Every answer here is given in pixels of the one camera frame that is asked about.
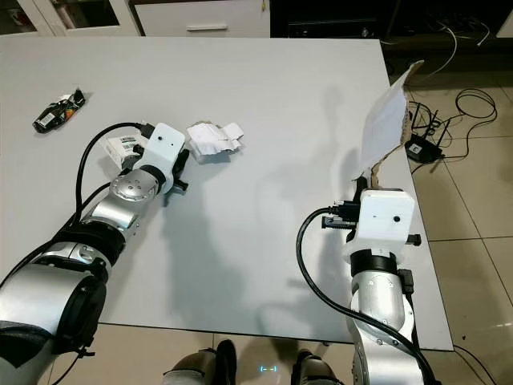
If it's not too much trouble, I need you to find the torn white brown cardboard piece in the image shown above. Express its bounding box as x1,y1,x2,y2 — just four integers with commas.
359,60,426,181

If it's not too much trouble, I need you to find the small white labelled box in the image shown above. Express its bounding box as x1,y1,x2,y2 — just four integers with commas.
104,134,147,166

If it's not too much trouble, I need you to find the black router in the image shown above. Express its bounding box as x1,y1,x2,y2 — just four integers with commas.
406,112,447,164

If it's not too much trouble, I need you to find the crumpled white paper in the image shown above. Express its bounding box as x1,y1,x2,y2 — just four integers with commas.
187,120,247,161

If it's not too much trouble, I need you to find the black snack wrapper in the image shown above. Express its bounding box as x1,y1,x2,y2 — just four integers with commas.
33,90,87,134

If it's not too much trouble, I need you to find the white drawer cabinet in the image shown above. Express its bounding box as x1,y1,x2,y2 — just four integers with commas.
132,0,272,39

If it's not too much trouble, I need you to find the white glass door cabinet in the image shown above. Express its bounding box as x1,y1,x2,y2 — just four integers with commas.
12,0,137,37

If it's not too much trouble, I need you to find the black right robot foot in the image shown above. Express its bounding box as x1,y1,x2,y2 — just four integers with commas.
293,349,339,385

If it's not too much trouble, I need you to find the black robot foot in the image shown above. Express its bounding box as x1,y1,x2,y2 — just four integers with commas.
293,349,339,385
164,341,237,385

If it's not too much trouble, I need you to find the black left robot foot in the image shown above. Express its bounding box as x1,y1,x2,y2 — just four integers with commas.
164,341,237,385

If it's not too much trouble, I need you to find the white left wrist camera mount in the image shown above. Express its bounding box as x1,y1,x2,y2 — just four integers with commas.
132,123,192,196

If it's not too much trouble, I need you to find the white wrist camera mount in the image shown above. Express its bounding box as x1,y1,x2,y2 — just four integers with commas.
343,188,422,261
132,123,192,196

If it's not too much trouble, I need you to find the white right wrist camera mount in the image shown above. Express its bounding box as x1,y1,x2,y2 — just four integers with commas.
343,188,422,261

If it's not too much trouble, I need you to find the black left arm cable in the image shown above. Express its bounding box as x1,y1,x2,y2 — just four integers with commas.
0,122,155,298

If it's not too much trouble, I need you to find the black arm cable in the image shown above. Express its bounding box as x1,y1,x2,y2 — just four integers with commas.
0,122,155,298
295,207,442,385

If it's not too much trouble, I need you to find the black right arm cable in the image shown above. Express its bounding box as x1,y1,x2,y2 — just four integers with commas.
295,207,442,385

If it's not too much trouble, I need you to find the black floor cable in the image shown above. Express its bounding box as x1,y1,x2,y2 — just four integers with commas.
409,87,498,161

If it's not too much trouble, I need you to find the thin white cable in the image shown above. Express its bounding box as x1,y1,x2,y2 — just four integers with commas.
417,20,491,81

